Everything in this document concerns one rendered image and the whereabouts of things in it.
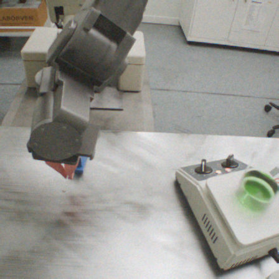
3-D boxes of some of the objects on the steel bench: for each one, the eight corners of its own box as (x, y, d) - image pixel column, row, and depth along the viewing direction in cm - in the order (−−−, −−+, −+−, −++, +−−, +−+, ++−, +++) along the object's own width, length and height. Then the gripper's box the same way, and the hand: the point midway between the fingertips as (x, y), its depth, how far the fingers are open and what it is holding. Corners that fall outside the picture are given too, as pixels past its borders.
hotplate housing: (172, 177, 54) (180, 147, 49) (229, 165, 58) (242, 137, 52) (225, 288, 39) (245, 267, 34) (291, 261, 43) (316, 239, 37)
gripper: (100, 95, 41) (101, 165, 52) (34, 89, 41) (47, 159, 52) (91, 126, 36) (94, 196, 47) (17, 118, 36) (36, 188, 47)
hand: (69, 174), depth 49 cm, fingers closed, pressing on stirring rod
